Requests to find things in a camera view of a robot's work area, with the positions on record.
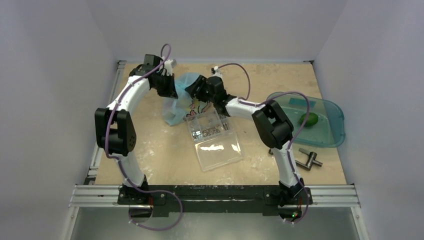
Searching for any green fake lime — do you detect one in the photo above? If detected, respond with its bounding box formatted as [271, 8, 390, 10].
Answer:
[298, 112, 319, 128]

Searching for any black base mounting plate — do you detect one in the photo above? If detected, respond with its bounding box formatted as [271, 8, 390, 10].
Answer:
[117, 185, 313, 218]

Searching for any clear plastic screw box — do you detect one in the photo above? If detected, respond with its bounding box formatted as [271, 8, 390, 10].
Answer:
[186, 110, 244, 172]

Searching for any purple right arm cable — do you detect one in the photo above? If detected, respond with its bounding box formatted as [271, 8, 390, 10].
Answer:
[211, 63, 312, 225]

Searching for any teal plastic tray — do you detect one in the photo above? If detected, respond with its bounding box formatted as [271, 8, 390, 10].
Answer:
[267, 92, 346, 148]

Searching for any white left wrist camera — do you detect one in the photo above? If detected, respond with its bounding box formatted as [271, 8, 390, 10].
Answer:
[160, 59, 177, 76]

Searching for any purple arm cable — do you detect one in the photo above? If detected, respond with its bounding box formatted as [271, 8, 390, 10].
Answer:
[211, 63, 312, 225]
[104, 43, 184, 232]

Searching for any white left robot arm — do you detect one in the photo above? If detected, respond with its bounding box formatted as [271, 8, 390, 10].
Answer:
[94, 63, 178, 205]

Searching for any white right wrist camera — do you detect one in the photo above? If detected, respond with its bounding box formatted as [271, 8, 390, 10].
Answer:
[211, 66, 223, 79]

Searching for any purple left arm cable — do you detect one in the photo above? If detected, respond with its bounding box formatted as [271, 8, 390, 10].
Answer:
[104, 43, 184, 232]

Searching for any light blue plastic bag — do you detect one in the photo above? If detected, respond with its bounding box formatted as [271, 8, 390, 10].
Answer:
[162, 72, 211, 126]

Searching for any aluminium frame rail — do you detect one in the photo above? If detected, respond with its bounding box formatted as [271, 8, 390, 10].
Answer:
[68, 185, 360, 208]

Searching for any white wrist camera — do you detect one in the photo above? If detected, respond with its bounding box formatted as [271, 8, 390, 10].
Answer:
[160, 59, 177, 76]
[211, 66, 223, 79]

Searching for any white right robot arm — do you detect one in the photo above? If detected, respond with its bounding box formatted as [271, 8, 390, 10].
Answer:
[185, 75, 312, 207]

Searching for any dark metal crank tool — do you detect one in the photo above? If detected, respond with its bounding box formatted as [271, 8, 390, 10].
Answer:
[268, 147, 324, 172]

